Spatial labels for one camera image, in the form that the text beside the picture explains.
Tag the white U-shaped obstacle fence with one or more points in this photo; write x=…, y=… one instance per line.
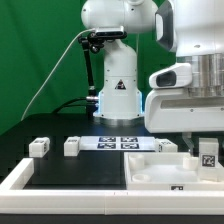
x=15, y=199

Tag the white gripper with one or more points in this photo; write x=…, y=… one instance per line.
x=173, y=110

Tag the grey camera on mount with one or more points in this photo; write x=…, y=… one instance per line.
x=110, y=33

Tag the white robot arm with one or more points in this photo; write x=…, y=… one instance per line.
x=192, y=29

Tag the white square table top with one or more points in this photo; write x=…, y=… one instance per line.
x=170, y=171

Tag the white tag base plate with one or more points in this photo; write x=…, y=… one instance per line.
x=126, y=143

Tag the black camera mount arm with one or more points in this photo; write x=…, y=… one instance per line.
x=91, y=103

